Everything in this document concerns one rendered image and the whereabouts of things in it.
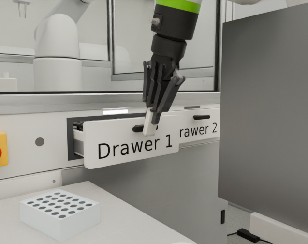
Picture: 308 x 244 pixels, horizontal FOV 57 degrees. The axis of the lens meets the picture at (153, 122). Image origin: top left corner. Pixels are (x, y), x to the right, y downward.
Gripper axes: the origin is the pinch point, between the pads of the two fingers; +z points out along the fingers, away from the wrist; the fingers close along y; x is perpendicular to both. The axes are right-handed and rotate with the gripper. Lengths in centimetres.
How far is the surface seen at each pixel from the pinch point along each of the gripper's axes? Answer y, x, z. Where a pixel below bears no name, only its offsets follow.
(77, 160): -11.8, -12.1, 15.8
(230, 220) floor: -35, 133, 111
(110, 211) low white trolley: 11.2, -15.1, 13.3
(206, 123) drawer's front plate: -12.2, 37.3, 9.5
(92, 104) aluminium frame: -16.5, -7.4, 2.0
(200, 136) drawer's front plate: -10.6, 34.3, 13.8
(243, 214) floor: -35, 149, 111
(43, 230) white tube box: 11.6, -28.3, 12.5
